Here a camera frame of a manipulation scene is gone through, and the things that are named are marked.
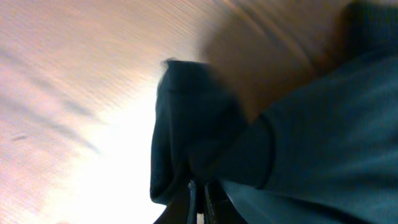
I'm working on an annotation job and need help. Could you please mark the black t-shirt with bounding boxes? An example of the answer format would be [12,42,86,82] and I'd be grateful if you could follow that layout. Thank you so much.
[150,2,397,223]

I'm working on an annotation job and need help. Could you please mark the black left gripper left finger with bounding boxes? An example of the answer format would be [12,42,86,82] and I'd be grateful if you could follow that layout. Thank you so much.
[154,180,197,224]

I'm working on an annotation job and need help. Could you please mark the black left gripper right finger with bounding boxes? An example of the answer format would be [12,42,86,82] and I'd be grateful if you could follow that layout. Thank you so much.
[204,182,248,224]

